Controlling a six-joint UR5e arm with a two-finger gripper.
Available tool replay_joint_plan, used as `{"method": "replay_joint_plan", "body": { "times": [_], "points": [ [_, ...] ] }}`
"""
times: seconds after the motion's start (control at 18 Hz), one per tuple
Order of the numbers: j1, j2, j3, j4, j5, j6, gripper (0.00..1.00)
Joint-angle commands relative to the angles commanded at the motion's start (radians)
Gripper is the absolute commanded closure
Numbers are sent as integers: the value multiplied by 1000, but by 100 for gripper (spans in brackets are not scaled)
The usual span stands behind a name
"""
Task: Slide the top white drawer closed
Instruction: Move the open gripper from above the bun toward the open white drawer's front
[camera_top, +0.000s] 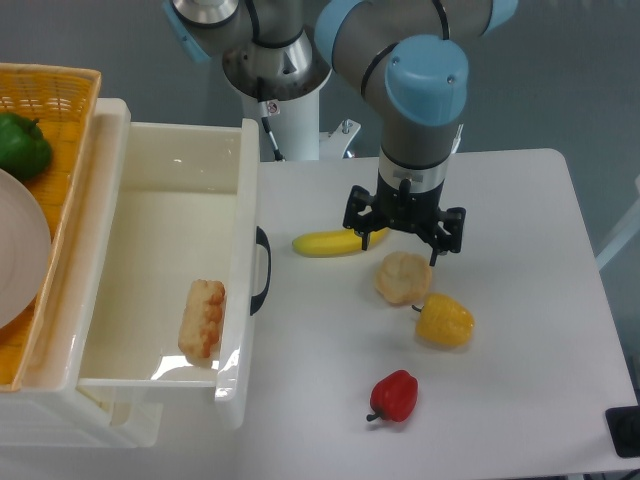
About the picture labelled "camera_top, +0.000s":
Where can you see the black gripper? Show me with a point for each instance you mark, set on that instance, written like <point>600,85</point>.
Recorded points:
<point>400,208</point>

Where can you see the white drawer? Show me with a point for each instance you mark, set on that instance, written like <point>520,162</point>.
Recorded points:
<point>186,210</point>

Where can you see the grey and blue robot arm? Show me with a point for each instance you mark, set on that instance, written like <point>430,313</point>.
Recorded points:
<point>402,57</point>

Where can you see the white plastic drawer cabinet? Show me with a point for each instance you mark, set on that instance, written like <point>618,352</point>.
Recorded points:
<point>50,409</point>

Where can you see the round bread roll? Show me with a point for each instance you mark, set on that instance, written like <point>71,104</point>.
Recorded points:
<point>403,277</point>

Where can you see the yellow banana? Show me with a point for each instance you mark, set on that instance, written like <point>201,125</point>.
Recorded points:
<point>327,244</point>

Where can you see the yellow bell pepper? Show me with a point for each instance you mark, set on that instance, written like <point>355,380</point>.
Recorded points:
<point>444,321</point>

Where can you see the red bell pepper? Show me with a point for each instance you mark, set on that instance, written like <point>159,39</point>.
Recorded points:
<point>394,397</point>

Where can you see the long toasted bread piece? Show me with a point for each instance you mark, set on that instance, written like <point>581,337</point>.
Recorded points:
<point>202,320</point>

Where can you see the black device at table edge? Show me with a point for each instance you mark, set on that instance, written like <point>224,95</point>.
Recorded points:
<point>623,424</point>

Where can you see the yellow woven basket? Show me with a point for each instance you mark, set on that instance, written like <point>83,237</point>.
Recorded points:
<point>64,100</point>

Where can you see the beige round plate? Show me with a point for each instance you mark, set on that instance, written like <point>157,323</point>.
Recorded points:
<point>25,248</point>

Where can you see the green bell pepper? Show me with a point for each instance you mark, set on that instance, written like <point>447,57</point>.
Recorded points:
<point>25,152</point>

